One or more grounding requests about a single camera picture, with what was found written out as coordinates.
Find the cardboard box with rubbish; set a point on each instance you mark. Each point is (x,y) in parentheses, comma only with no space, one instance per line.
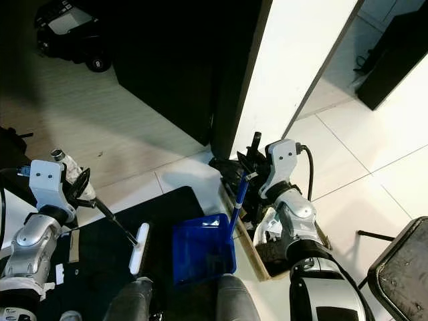
(251,257)

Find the black door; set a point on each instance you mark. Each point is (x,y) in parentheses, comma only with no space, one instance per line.
(167,67)

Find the black floor mat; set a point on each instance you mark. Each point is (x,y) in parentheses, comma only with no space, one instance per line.
(100,254)

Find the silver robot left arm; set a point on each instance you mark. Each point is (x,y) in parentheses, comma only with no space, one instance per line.
(37,244)

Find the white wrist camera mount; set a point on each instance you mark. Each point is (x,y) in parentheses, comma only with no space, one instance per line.
(284,164)
(48,184)

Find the grey capped white cylinder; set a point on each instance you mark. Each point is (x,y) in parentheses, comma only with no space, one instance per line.
(68,167)

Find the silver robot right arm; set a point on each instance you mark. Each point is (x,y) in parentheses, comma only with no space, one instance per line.
(314,267)

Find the grey robot right leg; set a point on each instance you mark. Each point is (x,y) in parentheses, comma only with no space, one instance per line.
(237,301)

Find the black wheeled toy vehicle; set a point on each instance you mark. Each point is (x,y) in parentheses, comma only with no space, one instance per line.
(70,30)

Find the black rubber tyre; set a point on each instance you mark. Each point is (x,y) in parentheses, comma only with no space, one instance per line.
(274,255)

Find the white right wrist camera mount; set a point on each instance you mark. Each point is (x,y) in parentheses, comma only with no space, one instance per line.
(284,164)

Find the grey robot left leg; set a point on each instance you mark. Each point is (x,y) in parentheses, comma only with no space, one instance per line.
(128,301)

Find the thin black chair leg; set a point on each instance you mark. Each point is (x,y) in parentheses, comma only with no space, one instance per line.
(374,235)

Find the black cabinet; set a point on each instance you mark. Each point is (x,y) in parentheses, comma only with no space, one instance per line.
(394,63)

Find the black chair seat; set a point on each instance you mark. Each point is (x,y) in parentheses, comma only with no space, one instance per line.
(401,274)

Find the grey robot leg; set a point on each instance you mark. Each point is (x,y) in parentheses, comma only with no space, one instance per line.
(128,301)
(237,301)

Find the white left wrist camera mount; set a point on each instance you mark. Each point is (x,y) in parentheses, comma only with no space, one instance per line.
(48,184)

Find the blue plastic dustpan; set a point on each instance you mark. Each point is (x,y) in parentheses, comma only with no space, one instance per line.
(204,251)

